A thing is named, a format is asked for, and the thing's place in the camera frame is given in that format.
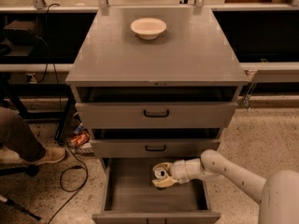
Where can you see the person's leg brown trousers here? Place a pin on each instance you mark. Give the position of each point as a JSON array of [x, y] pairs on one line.
[[16, 135]]

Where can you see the orange snack bag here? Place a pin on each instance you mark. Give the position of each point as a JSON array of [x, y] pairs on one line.
[[79, 140]]

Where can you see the dark box on shelf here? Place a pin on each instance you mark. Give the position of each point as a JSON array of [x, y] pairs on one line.
[[21, 33]]

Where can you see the green soda can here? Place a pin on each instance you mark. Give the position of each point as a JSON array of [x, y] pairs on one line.
[[160, 172]]

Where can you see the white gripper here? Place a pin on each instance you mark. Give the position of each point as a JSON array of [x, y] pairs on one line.
[[178, 172]]

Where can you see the grey middle drawer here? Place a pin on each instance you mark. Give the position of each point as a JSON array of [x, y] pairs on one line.
[[141, 143]]

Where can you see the grey bottom drawer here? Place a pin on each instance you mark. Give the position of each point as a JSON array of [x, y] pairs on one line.
[[131, 198]]

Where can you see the tan shoe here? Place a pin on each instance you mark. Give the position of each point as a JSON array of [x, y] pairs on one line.
[[52, 155]]

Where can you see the white paper bowl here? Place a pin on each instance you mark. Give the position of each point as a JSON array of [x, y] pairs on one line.
[[148, 28]]

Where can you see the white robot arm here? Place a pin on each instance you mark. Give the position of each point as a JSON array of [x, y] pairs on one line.
[[277, 195]]

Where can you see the black chair base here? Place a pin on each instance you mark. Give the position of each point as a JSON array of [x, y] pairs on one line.
[[30, 170]]

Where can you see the grey drawer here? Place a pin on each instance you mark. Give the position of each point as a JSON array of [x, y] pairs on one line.
[[131, 198], [156, 108], [141, 143]]

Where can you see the grey drawer cabinet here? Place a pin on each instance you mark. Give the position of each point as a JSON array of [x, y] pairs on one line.
[[190, 53]]

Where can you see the grey top drawer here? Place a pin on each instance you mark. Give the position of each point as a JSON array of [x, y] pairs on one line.
[[156, 108]]

